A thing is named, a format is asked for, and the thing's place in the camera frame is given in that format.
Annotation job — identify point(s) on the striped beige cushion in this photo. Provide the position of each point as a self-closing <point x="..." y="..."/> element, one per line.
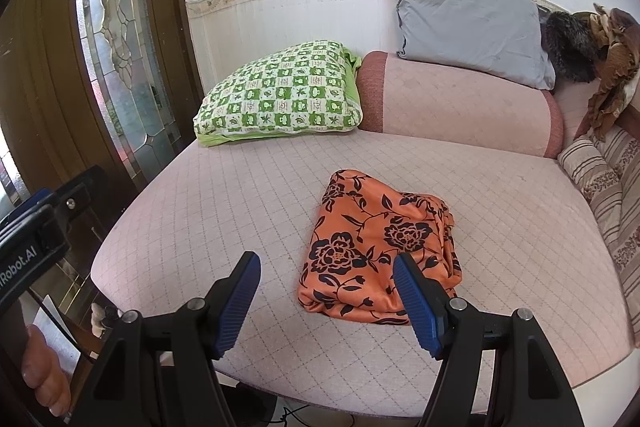
<point x="610" y="192"/>

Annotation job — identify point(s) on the pink bolster cushion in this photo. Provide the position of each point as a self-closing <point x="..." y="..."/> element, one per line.
<point x="460" y="107"/>

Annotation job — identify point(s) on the brown patterned cloth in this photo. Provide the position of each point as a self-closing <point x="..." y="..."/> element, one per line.
<point x="617" y="72"/>

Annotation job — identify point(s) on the white slipper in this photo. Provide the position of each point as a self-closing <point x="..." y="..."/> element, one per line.
<point x="104" y="318"/>

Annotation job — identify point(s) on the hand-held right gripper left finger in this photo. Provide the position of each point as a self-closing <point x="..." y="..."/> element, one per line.
<point x="240" y="302"/>

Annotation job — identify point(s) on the dark furry cushion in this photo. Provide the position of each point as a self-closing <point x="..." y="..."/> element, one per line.
<point x="567" y="47"/>

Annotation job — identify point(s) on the grey pillow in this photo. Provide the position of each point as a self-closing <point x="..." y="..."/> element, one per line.
<point x="470" y="27"/>

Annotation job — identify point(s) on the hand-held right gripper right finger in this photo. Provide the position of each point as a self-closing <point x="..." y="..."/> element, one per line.
<point x="417" y="302"/>

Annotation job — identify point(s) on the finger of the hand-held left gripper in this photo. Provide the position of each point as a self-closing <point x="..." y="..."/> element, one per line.
<point x="82" y="194"/>

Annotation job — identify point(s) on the green checked pillow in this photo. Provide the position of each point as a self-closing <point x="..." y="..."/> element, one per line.
<point x="285" y="97"/>

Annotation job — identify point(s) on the pink quilted mattress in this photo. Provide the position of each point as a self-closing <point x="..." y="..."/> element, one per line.
<point x="225" y="207"/>

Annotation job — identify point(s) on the wooden door with stained glass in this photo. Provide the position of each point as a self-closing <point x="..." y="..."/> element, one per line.
<point x="50" y="57"/>

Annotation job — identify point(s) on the person's left hand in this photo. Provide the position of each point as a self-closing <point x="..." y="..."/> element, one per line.
<point x="45" y="372"/>

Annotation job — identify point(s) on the orange floral shirt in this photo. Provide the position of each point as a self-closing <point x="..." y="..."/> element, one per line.
<point x="370" y="247"/>

